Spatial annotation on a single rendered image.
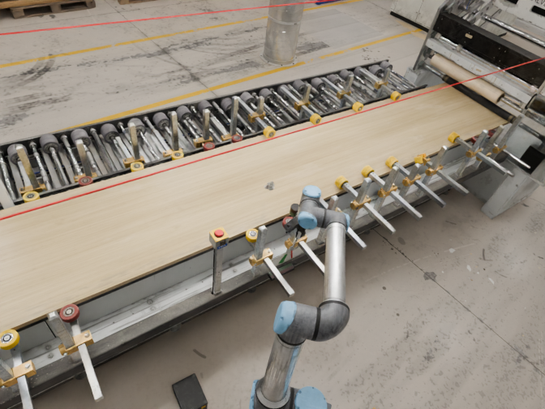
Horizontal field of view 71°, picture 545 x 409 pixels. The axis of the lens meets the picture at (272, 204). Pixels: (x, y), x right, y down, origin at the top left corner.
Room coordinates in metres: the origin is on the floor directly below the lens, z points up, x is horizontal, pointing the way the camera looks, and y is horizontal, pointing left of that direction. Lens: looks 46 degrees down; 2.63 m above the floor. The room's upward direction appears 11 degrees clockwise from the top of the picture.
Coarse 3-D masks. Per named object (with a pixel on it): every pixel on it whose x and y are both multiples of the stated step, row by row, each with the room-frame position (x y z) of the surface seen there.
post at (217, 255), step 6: (216, 252) 1.09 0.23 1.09; (222, 252) 1.10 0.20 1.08; (216, 258) 1.09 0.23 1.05; (222, 258) 1.10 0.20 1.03; (216, 264) 1.08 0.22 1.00; (216, 270) 1.08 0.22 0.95; (216, 276) 1.08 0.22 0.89; (216, 282) 1.08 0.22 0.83; (216, 288) 1.09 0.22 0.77; (216, 294) 1.08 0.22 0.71
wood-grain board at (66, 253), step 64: (320, 128) 2.60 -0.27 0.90; (384, 128) 2.78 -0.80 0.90; (448, 128) 2.97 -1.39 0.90; (64, 192) 1.44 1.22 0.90; (128, 192) 1.54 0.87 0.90; (192, 192) 1.64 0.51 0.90; (256, 192) 1.75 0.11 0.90; (0, 256) 0.95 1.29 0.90; (64, 256) 1.02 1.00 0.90; (128, 256) 1.09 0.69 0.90; (0, 320) 0.65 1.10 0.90
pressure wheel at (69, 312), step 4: (68, 304) 0.77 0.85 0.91; (72, 304) 0.78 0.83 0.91; (64, 308) 0.75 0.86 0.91; (68, 308) 0.76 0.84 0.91; (72, 308) 0.76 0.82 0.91; (76, 308) 0.76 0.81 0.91; (60, 312) 0.73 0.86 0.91; (64, 312) 0.73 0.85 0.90; (68, 312) 0.74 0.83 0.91; (72, 312) 0.74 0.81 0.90; (76, 312) 0.74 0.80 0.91; (60, 316) 0.71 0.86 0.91; (64, 316) 0.71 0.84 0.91; (68, 316) 0.72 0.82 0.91; (72, 316) 0.72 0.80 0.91; (76, 316) 0.73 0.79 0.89; (64, 320) 0.70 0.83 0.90; (68, 320) 0.71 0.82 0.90; (72, 320) 0.71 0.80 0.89
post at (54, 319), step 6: (54, 312) 0.63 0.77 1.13; (48, 318) 0.60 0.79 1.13; (54, 318) 0.61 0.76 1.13; (60, 318) 0.63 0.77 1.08; (54, 324) 0.60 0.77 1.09; (60, 324) 0.61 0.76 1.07; (60, 330) 0.60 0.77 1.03; (66, 330) 0.62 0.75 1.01; (60, 336) 0.60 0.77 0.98; (66, 336) 0.61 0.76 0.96; (66, 342) 0.60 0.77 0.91; (72, 342) 0.61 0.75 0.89; (72, 354) 0.60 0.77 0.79; (78, 354) 0.61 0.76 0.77
